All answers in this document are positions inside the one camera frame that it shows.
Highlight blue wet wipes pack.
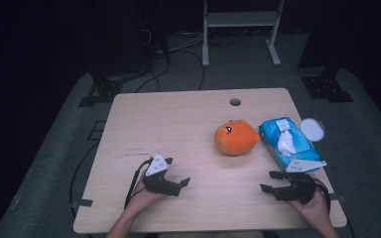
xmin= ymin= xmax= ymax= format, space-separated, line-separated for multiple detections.
xmin=258 ymin=116 xmax=326 ymax=174

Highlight black tape floor marking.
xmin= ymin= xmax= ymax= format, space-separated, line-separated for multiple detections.
xmin=87 ymin=120 xmax=107 ymax=142

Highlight white floor cables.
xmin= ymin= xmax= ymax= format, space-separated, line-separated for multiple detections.
xmin=169 ymin=32 xmax=206 ymax=55

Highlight hand-held gripper cable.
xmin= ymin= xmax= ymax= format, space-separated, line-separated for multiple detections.
xmin=123 ymin=158 xmax=154 ymax=210
xmin=311 ymin=178 xmax=332 ymax=214

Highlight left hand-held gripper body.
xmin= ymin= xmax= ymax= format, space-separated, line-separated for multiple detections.
xmin=141 ymin=153 xmax=183 ymax=198

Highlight white wet wipe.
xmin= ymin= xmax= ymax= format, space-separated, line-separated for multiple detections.
xmin=277 ymin=129 xmax=298 ymax=158

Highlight person's right hand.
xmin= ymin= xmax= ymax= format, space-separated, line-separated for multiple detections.
xmin=287 ymin=187 xmax=332 ymax=230

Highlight left hand-held gripper cable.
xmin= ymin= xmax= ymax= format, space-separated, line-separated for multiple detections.
xmin=123 ymin=158 xmax=154 ymax=210

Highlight black tape piece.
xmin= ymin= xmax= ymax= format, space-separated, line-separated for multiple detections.
xmin=321 ymin=192 xmax=346 ymax=203
xmin=70 ymin=197 xmax=94 ymax=208

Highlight orange plush toy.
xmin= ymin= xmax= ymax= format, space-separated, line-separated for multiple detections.
xmin=213 ymin=119 xmax=261 ymax=157

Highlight person's left hand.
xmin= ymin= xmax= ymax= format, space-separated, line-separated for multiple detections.
xmin=124 ymin=178 xmax=167 ymax=216

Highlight white metal stand frame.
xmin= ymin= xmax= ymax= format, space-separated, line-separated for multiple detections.
xmin=201 ymin=0 xmax=286 ymax=68

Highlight black floor cable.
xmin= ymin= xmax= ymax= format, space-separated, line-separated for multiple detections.
xmin=134 ymin=49 xmax=173 ymax=93
xmin=178 ymin=49 xmax=206 ymax=91
xmin=68 ymin=141 xmax=101 ymax=220

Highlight right hand-held gripper cable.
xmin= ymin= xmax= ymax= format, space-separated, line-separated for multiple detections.
xmin=311 ymin=178 xmax=332 ymax=214

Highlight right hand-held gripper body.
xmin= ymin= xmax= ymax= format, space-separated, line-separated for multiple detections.
xmin=272 ymin=159 xmax=327 ymax=205

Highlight black stand base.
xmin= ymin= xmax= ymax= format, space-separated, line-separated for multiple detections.
xmin=78 ymin=62 xmax=153 ymax=108
xmin=300 ymin=63 xmax=355 ymax=103

